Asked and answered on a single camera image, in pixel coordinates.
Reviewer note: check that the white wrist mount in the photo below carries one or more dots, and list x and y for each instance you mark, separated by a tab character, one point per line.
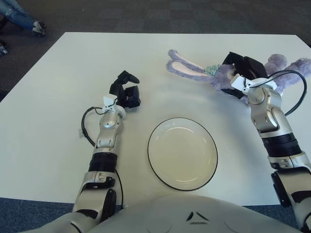
108	100
236	82

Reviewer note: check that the grey robot torso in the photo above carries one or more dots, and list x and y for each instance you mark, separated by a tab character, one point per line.
158	218

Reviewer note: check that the white right wrist mount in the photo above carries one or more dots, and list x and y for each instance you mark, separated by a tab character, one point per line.
236	82

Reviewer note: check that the blue jeans leg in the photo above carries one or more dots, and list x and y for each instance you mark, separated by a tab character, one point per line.
15	12

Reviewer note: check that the white left wrist mount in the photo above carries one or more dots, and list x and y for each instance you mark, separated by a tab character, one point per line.
108	100

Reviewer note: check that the purple plush bunny doll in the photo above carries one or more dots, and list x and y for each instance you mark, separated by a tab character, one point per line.
184	68

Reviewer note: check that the white plate black rim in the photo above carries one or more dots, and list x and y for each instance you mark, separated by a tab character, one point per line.
182	155

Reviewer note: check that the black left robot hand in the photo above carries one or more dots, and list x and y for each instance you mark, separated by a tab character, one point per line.
121	92

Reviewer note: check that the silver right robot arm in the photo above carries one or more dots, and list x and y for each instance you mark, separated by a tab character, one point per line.
272	116

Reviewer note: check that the grey sneaker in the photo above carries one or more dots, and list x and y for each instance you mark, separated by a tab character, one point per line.
39	28

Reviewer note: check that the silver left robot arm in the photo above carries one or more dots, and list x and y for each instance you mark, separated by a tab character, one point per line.
108	133

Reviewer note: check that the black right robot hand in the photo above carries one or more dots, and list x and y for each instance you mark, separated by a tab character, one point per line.
252	65

